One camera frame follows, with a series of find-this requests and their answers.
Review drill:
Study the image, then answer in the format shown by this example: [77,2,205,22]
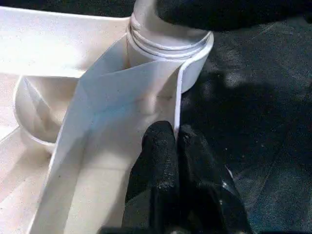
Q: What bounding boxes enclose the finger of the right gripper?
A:
[155,0,312,32]

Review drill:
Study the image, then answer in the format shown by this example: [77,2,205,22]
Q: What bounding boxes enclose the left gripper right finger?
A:
[177,124,254,234]

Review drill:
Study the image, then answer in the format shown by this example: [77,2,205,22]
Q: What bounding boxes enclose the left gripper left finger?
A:
[124,120,180,234]

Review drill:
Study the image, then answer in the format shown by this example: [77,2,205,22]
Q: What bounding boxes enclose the white plastic table leg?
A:
[126,0,215,59]

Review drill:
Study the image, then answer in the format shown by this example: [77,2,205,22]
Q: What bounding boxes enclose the white plastic table top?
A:
[0,6,215,234]

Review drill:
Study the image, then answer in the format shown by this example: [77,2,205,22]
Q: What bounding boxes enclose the black work mat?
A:
[0,0,312,234]

